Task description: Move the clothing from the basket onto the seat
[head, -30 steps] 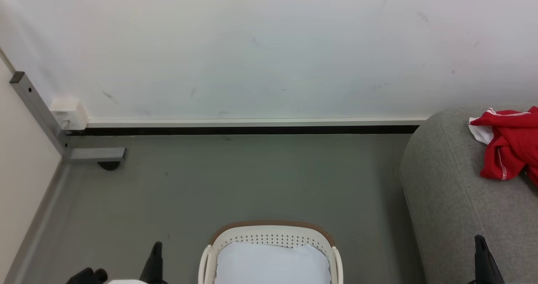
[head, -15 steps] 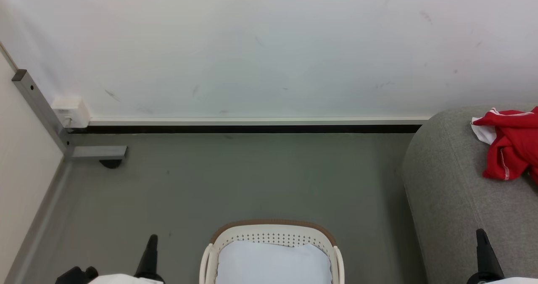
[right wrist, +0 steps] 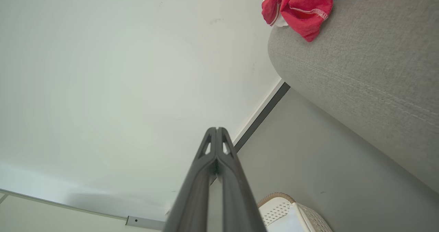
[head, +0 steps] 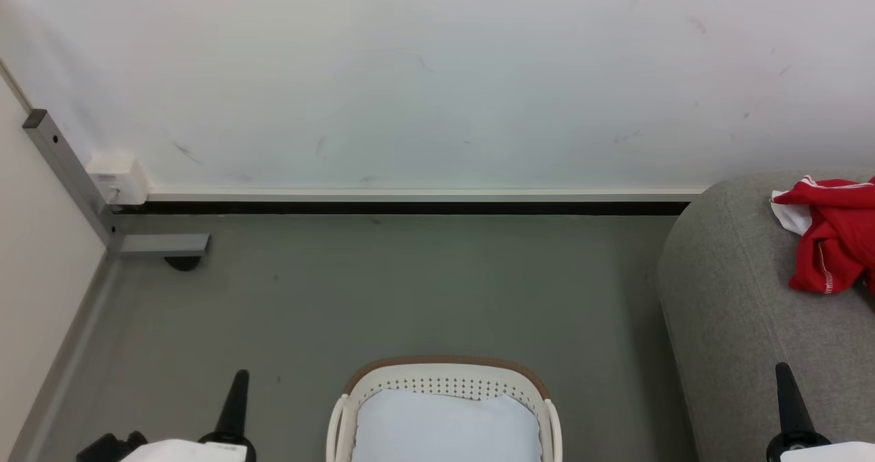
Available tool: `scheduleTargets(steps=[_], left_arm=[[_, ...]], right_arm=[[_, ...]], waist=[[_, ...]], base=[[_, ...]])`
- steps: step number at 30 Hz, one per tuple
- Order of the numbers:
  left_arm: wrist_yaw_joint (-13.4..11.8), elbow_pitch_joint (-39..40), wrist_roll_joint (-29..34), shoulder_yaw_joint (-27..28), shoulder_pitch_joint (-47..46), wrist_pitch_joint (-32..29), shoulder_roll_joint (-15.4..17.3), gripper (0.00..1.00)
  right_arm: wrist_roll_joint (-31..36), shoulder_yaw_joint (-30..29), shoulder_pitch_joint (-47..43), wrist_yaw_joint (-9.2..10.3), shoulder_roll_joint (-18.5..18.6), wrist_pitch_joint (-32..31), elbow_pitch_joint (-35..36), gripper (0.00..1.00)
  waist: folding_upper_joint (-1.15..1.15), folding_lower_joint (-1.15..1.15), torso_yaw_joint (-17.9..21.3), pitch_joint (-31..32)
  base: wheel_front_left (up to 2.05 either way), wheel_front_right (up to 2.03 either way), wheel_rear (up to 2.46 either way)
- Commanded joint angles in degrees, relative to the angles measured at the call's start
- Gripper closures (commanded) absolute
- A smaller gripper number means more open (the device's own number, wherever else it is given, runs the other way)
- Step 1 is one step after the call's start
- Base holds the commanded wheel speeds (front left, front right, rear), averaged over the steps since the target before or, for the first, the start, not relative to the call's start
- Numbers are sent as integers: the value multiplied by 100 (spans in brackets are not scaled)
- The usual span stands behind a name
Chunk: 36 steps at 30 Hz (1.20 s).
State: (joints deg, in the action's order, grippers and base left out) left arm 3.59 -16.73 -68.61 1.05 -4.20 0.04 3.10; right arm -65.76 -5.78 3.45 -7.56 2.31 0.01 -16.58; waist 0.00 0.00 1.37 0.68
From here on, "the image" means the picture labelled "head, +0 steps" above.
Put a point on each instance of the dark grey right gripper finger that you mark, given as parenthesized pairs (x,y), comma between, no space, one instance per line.
(793,407)

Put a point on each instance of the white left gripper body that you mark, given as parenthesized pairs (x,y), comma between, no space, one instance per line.
(191,452)

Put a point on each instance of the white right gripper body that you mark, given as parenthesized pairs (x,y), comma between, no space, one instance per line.
(827,452)

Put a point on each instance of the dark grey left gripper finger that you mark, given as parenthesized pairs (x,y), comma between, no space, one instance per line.
(236,407)

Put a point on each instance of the red garment with white trim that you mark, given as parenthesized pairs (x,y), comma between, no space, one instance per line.
(837,236)

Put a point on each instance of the grey fabric sofa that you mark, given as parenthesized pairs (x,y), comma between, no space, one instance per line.
(738,311)

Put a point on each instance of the white cloth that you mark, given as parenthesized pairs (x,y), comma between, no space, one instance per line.
(444,428)

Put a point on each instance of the white laundry basket brown rim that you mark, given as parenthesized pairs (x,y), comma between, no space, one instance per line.
(444,376)

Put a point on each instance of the white baseboard strip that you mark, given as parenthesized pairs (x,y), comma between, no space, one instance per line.
(424,195)

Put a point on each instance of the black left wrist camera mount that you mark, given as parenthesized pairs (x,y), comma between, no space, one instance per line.
(109,448)

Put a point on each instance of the black round frame foot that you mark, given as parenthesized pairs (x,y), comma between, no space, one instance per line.
(183,264)

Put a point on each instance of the white wall socket box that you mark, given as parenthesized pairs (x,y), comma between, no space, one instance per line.
(117,178)

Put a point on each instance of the grey metal frame post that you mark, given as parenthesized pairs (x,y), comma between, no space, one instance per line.
(68,171)

